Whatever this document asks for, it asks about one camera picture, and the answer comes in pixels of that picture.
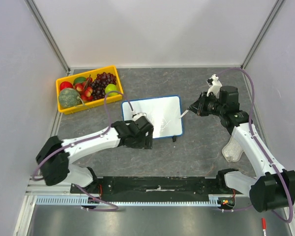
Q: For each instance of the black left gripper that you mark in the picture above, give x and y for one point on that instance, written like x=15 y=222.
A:
x=146 y=142

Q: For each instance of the yellow plastic fruit bin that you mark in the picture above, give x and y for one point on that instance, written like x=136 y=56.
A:
x=90 y=76

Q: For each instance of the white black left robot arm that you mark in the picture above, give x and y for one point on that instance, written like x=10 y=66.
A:
x=56 y=158

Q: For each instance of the grey slotted cable duct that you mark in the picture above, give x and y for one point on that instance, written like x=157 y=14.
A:
x=88 y=201

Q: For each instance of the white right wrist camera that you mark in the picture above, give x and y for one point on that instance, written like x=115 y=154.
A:
x=214 y=85

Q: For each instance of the white bead eraser pad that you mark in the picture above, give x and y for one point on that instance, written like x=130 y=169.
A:
x=232 y=151

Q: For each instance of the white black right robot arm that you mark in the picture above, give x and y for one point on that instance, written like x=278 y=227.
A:
x=274 y=186

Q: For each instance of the red marker pen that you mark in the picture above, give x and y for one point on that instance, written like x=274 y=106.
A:
x=264 y=226

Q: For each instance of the dark purple grape bunch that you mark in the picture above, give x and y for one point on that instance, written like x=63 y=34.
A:
x=99 y=84

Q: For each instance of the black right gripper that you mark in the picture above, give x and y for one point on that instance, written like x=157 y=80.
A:
x=200 y=105

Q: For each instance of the blue framed whiteboard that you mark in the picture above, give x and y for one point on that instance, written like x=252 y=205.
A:
x=162 y=112

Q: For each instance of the green netted melon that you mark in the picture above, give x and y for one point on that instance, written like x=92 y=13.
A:
x=69 y=97

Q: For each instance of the green apple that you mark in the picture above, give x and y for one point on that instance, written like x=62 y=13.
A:
x=111 y=89

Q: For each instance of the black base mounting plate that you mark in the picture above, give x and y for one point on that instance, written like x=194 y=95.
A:
x=157 y=188

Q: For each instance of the red yellow small fruits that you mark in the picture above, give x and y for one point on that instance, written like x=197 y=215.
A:
x=85 y=91

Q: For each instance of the aluminium frame rail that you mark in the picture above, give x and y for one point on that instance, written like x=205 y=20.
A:
x=40 y=188

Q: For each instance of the green lime fruit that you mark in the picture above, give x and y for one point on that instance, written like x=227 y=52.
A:
x=79 y=80

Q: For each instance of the red apple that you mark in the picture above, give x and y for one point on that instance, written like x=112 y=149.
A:
x=65 y=85

